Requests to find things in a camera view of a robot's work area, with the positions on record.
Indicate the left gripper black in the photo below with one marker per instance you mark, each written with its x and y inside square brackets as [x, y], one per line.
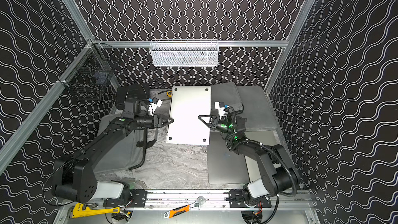
[157, 121]

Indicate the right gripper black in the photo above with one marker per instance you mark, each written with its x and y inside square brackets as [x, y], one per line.
[212, 121]

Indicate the silver laptop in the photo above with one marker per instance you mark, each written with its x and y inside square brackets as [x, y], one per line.
[187, 103]
[266, 137]

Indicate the dark grey laptop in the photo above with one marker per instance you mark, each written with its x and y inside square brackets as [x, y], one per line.
[224, 166]

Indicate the grey zippered laptop bag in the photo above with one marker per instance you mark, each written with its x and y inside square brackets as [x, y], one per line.
[257, 110]

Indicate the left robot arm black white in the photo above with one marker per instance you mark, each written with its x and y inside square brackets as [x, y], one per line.
[73, 177]

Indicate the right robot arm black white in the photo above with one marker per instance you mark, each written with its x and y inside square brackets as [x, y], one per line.
[277, 175]

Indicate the black plastic tool case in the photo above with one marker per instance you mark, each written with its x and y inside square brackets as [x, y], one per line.
[139, 91]

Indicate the orange adjustable wrench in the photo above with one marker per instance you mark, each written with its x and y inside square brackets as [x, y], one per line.
[183, 209]

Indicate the yellow pipe wrench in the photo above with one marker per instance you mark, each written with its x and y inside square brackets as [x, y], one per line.
[86, 210]

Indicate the white wire mesh basket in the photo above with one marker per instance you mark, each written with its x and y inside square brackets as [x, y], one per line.
[184, 52]

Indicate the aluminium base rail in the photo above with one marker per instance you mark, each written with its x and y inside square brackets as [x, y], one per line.
[215, 200]

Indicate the black wire basket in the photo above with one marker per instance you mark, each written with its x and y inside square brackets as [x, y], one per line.
[94, 72]

